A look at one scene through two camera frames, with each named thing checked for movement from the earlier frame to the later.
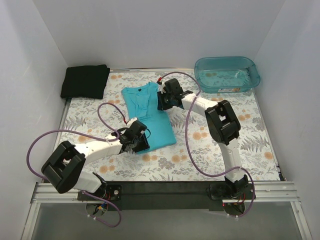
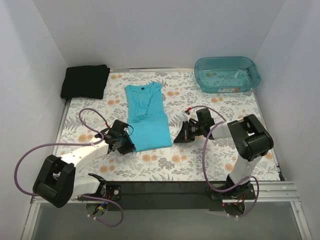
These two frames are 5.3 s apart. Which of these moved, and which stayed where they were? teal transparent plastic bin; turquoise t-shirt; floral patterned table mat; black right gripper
Moved: black right gripper
Stayed: floral patterned table mat; teal transparent plastic bin; turquoise t-shirt
